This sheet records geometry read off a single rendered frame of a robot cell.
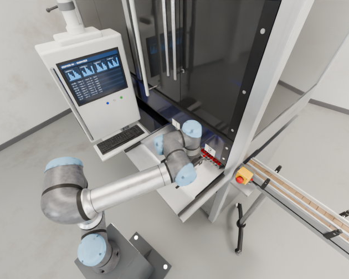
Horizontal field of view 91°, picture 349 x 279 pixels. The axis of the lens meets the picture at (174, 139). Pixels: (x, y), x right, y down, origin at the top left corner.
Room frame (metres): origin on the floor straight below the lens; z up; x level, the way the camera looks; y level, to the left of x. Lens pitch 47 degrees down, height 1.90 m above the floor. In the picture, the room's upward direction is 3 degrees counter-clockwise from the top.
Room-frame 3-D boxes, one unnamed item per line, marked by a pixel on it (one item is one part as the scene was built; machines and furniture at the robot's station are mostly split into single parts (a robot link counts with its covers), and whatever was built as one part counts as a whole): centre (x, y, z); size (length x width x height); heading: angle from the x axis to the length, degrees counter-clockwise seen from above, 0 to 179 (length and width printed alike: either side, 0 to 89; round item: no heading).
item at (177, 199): (0.73, 0.00, 0.87); 0.70 x 0.48 x 0.02; 38
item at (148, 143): (0.90, 0.05, 0.90); 0.34 x 0.26 x 0.04; 128
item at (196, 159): (0.49, -0.08, 1.23); 0.09 x 0.08 x 0.12; 128
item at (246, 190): (0.53, -0.45, 0.87); 0.14 x 0.13 x 0.02; 128
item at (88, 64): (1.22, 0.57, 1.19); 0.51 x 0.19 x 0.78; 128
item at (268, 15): (0.61, -0.30, 1.40); 0.05 x 0.01 x 0.80; 38
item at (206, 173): (0.64, -0.16, 0.90); 0.34 x 0.26 x 0.04; 129
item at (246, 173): (0.51, -0.41, 1.00); 0.08 x 0.07 x 0.07; 128
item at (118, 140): (1.04, 0.47, 0.82); 0.40 x 0.14 x 0.02; 126
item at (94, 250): (0.18, 0.40, 0.96); 0.13 x 0.12 x 0.14; 20
